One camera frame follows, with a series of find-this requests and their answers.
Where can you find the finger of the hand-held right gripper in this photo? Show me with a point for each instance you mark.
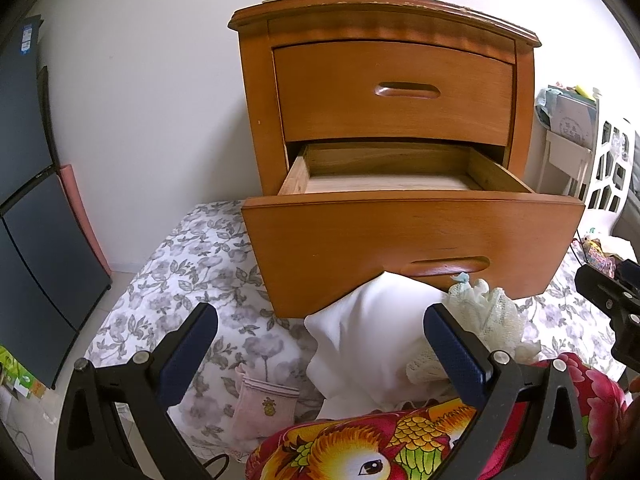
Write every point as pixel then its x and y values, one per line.
pixel 629 272
pixel 605 290

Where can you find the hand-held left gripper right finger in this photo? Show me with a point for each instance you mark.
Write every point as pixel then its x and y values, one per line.
pixel 455 360

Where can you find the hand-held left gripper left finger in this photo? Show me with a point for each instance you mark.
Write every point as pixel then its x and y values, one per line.
pixel 187 360

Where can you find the pale green lace cloth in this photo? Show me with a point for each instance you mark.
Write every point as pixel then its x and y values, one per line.
pixel 500 315

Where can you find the white garment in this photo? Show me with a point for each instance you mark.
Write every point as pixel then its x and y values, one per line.
pixel 370 340

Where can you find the pale pink sock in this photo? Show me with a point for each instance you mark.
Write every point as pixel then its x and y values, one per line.
pixel 265 405

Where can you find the grey padded headboard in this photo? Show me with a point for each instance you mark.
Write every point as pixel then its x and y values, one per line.
pixel 630 185

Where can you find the floral quilt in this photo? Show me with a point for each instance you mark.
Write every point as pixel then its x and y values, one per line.
pixel 190 270

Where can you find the white slatted rack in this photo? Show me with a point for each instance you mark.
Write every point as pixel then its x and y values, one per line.
pixel 610 170

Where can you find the red printed blanket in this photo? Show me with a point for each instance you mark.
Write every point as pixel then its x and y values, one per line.
pixel 350 450

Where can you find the grey notebook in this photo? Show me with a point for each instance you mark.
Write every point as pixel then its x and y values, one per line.
pixel 575 122

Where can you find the colourful paper packets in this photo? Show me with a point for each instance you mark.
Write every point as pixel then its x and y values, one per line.
pixel 20 375

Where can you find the pink board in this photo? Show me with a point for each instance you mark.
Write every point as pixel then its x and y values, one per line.
pixel 85 220

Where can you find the yellow sticky notes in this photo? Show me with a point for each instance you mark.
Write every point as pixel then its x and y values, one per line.
pixel 585 91

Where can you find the teal plastic bag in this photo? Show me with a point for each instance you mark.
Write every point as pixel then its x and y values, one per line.
pixel 545 105

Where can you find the wooden nightstand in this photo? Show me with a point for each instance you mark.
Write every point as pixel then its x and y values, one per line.
pixel 257 110

